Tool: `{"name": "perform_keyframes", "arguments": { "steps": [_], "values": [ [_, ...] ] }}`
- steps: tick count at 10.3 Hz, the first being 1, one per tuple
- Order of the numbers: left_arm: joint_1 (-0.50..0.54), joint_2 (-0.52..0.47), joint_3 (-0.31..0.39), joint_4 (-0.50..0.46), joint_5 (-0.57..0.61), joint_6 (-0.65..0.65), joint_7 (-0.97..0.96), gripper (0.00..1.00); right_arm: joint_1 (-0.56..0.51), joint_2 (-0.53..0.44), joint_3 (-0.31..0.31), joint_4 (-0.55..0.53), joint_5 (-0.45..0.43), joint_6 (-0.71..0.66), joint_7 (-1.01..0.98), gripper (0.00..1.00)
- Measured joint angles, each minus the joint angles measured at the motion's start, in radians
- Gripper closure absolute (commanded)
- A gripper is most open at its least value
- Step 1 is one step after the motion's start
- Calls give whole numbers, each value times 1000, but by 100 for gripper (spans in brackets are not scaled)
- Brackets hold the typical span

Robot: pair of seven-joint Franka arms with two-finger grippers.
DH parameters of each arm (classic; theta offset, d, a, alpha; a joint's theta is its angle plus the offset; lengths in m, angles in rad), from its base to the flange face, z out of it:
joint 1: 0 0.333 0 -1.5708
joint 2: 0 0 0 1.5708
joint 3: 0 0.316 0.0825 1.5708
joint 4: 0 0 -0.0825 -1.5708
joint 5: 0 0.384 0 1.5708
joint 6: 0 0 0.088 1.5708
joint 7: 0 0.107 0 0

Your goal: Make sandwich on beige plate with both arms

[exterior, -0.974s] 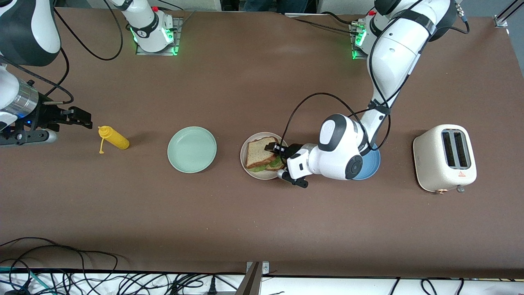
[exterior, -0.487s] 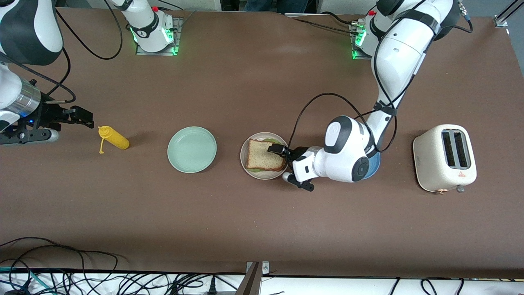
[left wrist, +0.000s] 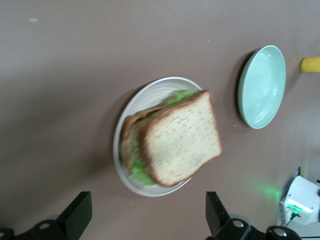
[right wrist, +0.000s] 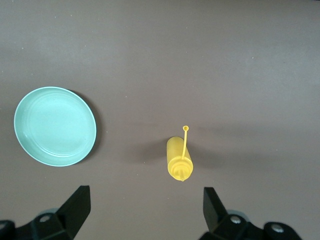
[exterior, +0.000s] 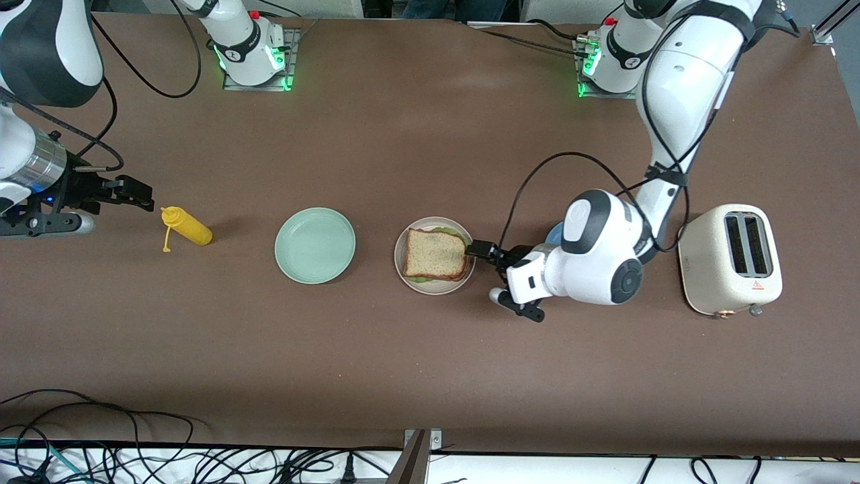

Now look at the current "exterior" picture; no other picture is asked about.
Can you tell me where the small metal bracket plate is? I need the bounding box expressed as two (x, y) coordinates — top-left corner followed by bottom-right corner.
(403, 428), (444, 452)

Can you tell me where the teal cable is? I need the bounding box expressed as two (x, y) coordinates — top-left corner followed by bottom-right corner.
(0, 437), (78, 483)

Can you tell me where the mint green round plate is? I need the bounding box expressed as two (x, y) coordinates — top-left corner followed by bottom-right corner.
(274, 207), (357, 285)

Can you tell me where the green lettuce leaf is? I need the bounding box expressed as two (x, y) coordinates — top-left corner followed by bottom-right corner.
(406, 227), (471, 284)

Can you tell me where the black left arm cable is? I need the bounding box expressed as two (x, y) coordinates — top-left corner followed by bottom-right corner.
(497, 13), (713, 253)

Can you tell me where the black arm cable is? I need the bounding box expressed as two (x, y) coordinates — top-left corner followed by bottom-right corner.
(0, 0), (202, 173)
(497, 13), (713, 253)

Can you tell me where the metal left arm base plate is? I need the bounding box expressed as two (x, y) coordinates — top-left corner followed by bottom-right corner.
(574, 37), (639, 100)

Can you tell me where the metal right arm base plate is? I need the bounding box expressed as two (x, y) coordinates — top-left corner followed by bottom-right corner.
(222, 27), (300, 92)

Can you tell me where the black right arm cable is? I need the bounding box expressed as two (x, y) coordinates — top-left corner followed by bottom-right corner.
(0, 0), (202, 173)

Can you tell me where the person in blue jeans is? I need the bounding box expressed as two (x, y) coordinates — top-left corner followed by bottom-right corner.
(403, 0), (511, 21)

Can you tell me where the long black looping cable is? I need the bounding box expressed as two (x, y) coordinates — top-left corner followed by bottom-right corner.
(0, 389), (196, 465)

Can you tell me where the black braided cable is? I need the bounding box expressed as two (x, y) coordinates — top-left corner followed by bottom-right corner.
(470, 19), (592, 58)

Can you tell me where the white two-slot toaster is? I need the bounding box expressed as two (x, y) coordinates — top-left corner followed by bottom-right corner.
(677, 204), (784, 319)

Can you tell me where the brown toast bread slice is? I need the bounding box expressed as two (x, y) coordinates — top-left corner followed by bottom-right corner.
(403, 228), (470, 281)

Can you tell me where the grey metal post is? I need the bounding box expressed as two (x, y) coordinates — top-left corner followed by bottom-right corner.
(386, 430), (431, 484)

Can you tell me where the yellow mustard squeeze bottle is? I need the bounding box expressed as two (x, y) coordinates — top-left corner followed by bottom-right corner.
(161, 206), (214, 253)

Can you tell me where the aluminium profile rail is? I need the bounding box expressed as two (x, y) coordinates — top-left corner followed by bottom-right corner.
(810, 0), (860, 48)

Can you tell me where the beige round plate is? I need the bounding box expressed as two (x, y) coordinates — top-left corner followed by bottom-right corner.
(394, 216), (477, 296)

